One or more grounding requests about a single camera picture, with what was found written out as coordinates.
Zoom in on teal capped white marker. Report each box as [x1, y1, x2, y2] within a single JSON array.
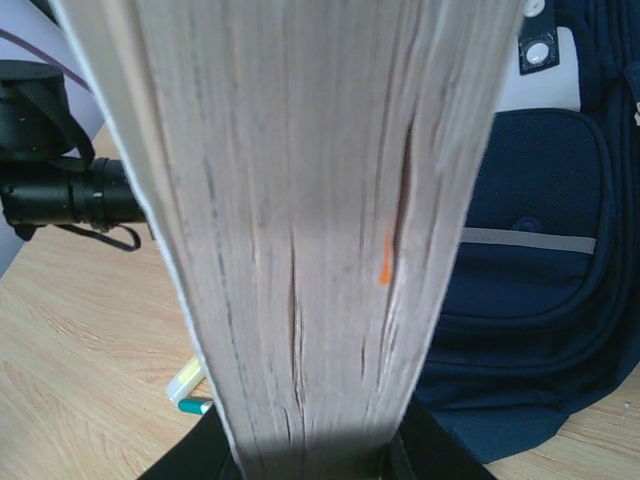
[[177, 397, 213, 415]]

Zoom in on navy blue student backpack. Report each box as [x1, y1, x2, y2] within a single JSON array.
[[416, 1, 639, 463]]

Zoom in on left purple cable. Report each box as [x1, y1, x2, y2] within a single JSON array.
[[0, 28, 94, 94]]

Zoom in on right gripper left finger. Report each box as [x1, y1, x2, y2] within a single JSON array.
[[139, 405, 235, 480]]

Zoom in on yellow highlighter pen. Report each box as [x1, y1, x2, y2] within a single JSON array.
[[166, 357, 205, 404]]

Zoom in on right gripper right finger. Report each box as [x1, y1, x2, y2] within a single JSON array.
[[384, 396, 493, 480]]

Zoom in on orange Treehouse book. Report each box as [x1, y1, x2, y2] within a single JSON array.
[[54, 1, 523, 479]]

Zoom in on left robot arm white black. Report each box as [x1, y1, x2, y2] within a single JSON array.
[[1, 1, 146, 252]]

